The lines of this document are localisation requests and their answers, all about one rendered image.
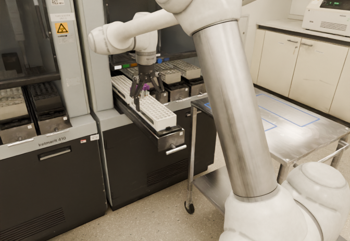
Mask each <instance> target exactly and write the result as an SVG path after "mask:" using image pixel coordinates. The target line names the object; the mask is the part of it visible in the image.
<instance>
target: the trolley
mask: <svg viewBox="0 0 350 241"><path fill-rule="evenodd" d="M254 90H255V94H256V98H257V102H258V107H259V111H260V115H261V119H262V123H263V126H264V130H265V135H266V139H267V143H268V147H269V151H270V155H271V158H273V159H274V160H276V161H277V162H279V163H280V168H279V172H278V176H277V183H278V184H280V185H281V184H282V183H283V181H285V180H286V177H287V175H288V171H289V167H290V165H291V164H293V163H294V165H293V167H294V168H296V167H297V166H299V165H298V164H296V163H295V162H297V161H299V160H301V159H303V158H305V157H307V156H309V155H310V154H312V153H314V152H316V151H318V150H320V149H322V148H324V147H326V146H328V145H330V144H331V143H333V142H335V141H337V140H339V141H338V145H337V148H336V151H335V152H334V153H332V154H330V155H328V156H326V157H325V158H323V159H321V160H319V161H318V162H321V163H324V162H326V161H328V160H329V159H331V158H333V159H332V162H331V165H330V166H331V167H333V168H335V169H336V170H337V168H338V165H339V163H340V160H341V157H342V154H343V151H345V150H347V149H349V148H350V144H348V143H347V141H348V138H349V136H350V128H348V127H346V126H344V125H341V124H339V123H337V122H334V121H332V120H330V119H327V118H325V117H323V116H320V115H318V114H316V113H314V112H311V111H309V110H307V109H304V108H302V107H300V106H297V105H295V104H293V103H290V102H288V101H286V100H284V99H281V98H278V97H276V96H274V95H271V94H269V93H267V92H264V91H262V90H260V89H258V88H255V87H254ZM197 109H198V110H200V111H201V112H203V113H204V114H206V115H207V116H209V117H210V118H212V119H214V117H213V113H212V110H211V106H210V103H209V99H208V97H205V98H201V99H197V100H194V101H191V120H190V143H189V166H188V178H187V200H186V201H185V202H184V206H185V209H186V211H187V212H188V213H189V214H193V213H194V211H195V209H194V206H193V200H192V188H193V185H194V186H195V187H196V188H197V189H198V190H199V191H200V192H201V193H202V194H203V195H204V196H205V197H206V198H207V199H208V200H209V201H210V202H211V203H212V205H213V206H214V207H215V208H216V209H217V210H218V211H219V212H220V213H221V214H222V215H223V216H224V215H225V202H226V199H227V197H228V196H229V194H230V193H231V191H232V187H231V183H230V179H229V175H228V171H227V167H226V166H223V167H221V168H219V169H217V170H214V171H212V172H209V173H207V174H205V175H202V176H200V177H198V178H196V179H194V180H193V170H194V152H195V133H196V116H197Z"/></svg>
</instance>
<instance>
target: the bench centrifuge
mask: <svg viewBox="0 0 350 241"><path fill-rule="evenodd" d="M302 28H304V29H306V30H316V31H321V32H327V33H333V34H338V35H344V36H345V37H350V0H311V1H310V3H309V4H308V6H307V7H306V9H305V14H304V19H303V23H302Z"/></svg>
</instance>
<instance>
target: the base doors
mask: <svg viewBox="0 0 350 241"><path fill-rule="evenodd" d="M287 40H291V41H294V42H298V43H294V42H290V41H287ZM278 42H281V43H284V45H283V44H279V43H278ZM301 43H305V44H308V45H312V46H307V45H303V44H301ZM296 46H297V47H298V48H296V49H295V47H296ZM294 50H295V53H294V55H293V52H294ZM315 50H318V51H321V52H324V54H322V53H318V52H315ZM250 73H251V77H252V82H253V83H255V84H257V85H260V86H262V87H264V88H267V89H269V90H271V91H274V92H276V93H279V94H281V95H283V96H286V97H289V98H291V99H293V100H295V101H298V102H300V103H303V104H305V105H307V106H310V107H313V108H315V109H318V110H320V111H323V112H325V113H327V114H330V115H332V116H334V117H337V118H339V119H341V120H344V121H346V122H349V123H350V48H349V47H345V46H340V45H335V44H330V43H325V42H319V41H314V40H309V39H304V38H301V37H296V36H291V35H286V34H281V33H276V32H271V31H266V30H261V29H256V36H255V43H254V49H253V56H252V63H251V70H250Z"/></svg>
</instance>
